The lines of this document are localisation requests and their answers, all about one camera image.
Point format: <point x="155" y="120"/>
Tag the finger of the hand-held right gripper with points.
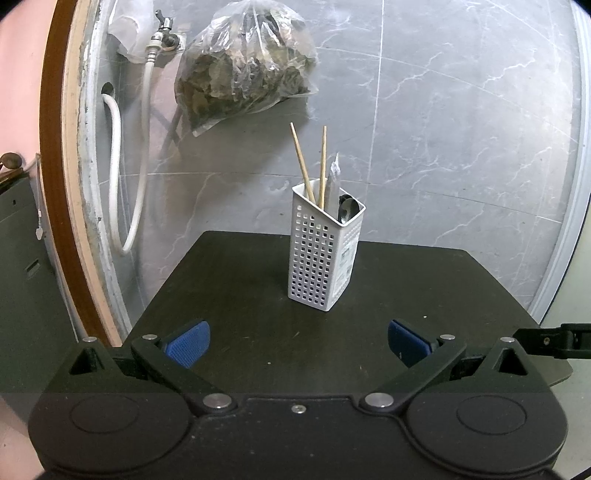
<point x="549" y="341"/>

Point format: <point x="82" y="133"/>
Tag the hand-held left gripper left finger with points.
<point x="187" y="344"/>

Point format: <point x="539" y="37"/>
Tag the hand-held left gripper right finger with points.
<point x="408" y="344"/>

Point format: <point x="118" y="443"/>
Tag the white perforated utensil basket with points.
<point x="314" y="258"/>

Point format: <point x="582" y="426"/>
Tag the steel spoon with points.
<point x="348" y="207"/>

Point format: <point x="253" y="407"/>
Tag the wooden chopstick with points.
<point x="323" y="161"/>
<point x="302" y="161"/>

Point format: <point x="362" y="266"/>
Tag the small white tag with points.
<point x="40" y="232"/>

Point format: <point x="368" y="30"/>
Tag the brown wooden knob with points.
<point x="11" y="160"/>

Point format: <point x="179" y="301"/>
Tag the clear bag of dried leaves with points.
<point x="244" y="69"/>

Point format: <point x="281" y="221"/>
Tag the metal faucet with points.
<point x="165" y="34"/>

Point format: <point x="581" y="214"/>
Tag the brown wooden door frame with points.
<point x="53" y="138"/>

